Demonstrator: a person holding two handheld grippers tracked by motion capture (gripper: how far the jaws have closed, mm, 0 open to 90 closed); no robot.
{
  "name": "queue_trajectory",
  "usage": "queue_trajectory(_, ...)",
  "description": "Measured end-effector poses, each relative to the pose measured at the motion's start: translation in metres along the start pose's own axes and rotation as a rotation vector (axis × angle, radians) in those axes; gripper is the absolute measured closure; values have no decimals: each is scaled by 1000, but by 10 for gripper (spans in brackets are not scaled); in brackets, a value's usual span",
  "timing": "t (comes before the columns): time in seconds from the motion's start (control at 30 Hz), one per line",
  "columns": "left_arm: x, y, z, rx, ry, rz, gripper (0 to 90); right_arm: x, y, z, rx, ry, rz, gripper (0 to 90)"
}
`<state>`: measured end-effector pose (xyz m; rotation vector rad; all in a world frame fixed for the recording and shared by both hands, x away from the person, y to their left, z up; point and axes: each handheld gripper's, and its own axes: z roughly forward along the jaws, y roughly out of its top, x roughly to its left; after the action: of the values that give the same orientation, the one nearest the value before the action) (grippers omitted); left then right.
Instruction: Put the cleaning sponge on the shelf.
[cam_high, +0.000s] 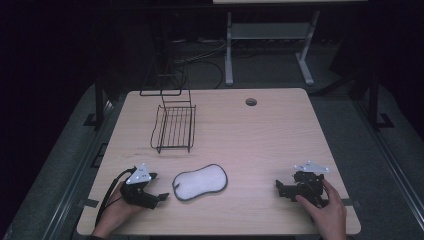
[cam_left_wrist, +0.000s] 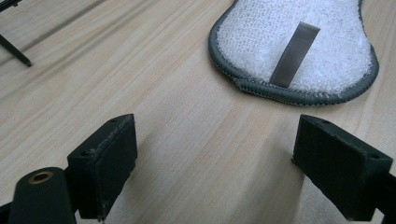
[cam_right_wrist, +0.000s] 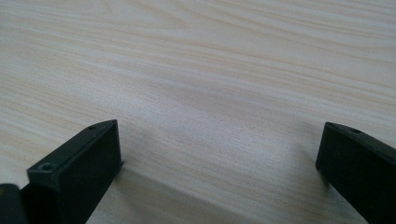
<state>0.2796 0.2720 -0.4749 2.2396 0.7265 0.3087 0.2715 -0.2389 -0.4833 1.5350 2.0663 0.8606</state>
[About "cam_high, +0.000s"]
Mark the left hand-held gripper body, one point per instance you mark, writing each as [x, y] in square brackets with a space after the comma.
[137, 193]

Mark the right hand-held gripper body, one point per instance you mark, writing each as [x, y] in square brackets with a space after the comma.
[308, 186]

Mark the white sponge with dark edge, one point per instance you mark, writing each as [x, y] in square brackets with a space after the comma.
[200, 182]

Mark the person's left hand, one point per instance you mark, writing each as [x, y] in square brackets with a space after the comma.
[115, 213]

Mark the person's right hand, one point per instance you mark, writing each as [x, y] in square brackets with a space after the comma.
[328, 216]

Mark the grey metal stand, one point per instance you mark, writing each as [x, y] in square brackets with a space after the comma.
[266, 31]

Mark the aluminium floor rail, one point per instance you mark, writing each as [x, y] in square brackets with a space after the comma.
[390, 160]
[76, 176]

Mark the black stand post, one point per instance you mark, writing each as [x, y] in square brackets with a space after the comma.
[99, 103]
[374, 100]

